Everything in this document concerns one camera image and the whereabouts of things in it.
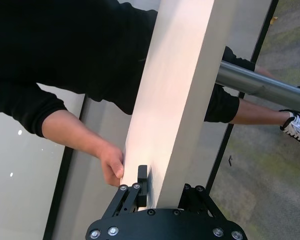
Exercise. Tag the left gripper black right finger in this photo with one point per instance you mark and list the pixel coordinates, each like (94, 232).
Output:
(200, 202)

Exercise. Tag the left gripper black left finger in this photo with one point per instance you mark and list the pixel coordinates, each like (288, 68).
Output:
(130, 197)

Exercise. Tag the white mobile pedestal table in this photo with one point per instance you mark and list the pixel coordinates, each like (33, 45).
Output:
(170, 87)

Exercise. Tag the person's right forearm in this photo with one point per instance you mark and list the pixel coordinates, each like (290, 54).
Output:
(72, 130)

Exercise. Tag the person's right hand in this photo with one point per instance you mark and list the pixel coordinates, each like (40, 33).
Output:
(112, 162)

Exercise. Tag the small black floor scrap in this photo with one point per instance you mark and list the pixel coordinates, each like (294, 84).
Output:
(230, 160)

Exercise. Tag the person's right lower leg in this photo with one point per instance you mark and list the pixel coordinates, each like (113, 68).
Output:
(260, 113)

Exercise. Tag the person's right black sneaker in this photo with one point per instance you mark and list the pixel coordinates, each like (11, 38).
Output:
(297, 127)

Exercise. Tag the person in black clothes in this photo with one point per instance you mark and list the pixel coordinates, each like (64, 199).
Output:
(77, 50)

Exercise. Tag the small yellow floor scrap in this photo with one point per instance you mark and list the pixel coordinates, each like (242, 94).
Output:
(273, 20)

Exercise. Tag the black wall frame strip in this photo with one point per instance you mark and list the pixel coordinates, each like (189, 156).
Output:
(62, 170)

